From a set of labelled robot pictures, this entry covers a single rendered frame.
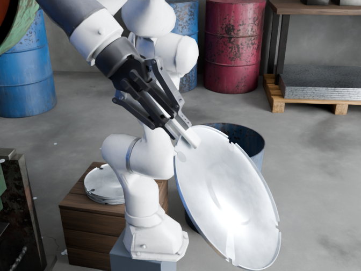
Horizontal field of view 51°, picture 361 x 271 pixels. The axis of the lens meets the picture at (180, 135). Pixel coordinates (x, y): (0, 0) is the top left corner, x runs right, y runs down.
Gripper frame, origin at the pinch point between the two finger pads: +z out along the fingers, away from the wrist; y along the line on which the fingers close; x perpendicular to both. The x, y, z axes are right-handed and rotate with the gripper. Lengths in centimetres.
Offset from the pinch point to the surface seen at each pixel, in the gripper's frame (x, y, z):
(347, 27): 393, -2, 67
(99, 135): 171, -168, -19
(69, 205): 49, -99, 0
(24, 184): 38, -96, -18
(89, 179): 65, -96, -2
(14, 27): 47, -52, -60
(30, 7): 56, -48, -63
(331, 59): 390, -34, 85
